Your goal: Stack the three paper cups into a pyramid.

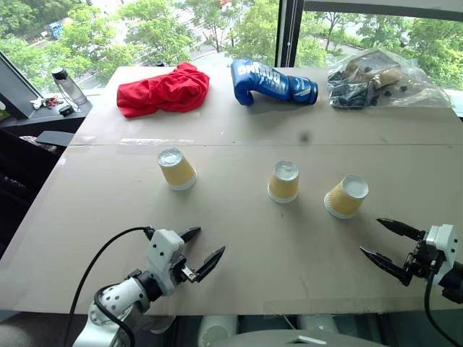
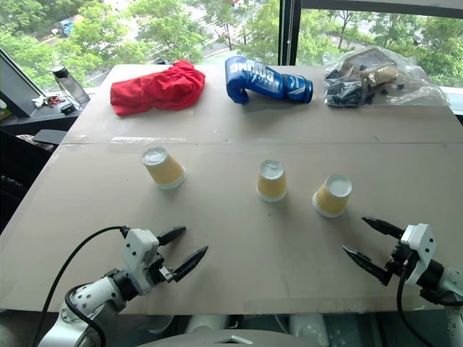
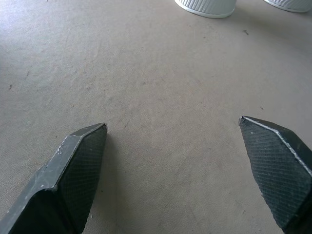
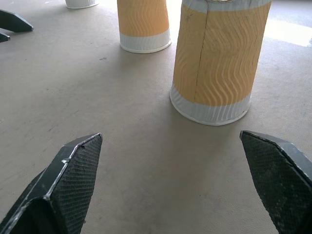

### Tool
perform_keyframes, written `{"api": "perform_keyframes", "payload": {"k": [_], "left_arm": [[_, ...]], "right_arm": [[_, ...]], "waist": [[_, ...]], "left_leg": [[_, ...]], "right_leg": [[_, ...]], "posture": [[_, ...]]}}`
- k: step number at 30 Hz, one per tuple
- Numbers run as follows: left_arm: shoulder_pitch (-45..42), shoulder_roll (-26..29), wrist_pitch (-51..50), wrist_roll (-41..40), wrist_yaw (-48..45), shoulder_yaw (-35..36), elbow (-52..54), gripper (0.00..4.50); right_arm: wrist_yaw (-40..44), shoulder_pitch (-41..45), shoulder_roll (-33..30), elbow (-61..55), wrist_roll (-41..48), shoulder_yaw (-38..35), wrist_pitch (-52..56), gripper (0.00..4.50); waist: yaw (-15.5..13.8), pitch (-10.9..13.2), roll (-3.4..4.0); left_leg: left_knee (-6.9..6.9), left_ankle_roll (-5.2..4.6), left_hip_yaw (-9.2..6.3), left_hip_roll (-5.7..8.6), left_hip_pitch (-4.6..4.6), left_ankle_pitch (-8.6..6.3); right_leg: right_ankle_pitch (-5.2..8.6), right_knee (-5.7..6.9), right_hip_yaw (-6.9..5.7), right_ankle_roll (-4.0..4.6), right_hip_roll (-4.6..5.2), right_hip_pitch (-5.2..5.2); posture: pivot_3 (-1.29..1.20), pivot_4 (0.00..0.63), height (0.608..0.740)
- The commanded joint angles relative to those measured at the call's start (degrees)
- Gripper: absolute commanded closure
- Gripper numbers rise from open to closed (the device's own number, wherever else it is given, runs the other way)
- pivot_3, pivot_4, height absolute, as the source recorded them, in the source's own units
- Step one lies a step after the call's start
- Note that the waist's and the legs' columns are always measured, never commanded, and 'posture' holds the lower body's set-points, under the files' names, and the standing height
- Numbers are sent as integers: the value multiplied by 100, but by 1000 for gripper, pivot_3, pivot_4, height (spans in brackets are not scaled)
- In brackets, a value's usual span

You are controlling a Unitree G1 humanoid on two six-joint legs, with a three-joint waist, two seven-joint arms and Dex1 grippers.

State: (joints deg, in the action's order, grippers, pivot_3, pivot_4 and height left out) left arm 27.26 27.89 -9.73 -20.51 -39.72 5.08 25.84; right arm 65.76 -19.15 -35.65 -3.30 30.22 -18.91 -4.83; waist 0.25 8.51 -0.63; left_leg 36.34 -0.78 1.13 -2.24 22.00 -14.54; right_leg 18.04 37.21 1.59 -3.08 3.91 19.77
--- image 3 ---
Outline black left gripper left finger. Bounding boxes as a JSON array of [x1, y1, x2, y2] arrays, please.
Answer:
[[0, 122, 108, 234]]

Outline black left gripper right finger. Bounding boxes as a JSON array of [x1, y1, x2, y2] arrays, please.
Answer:
[[238, 116, 312, 234]]

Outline white ribbed paper cup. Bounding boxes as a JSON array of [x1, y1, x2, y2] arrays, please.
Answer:
[[263, 0, 312, 13], [174, 0, 237, 19]]

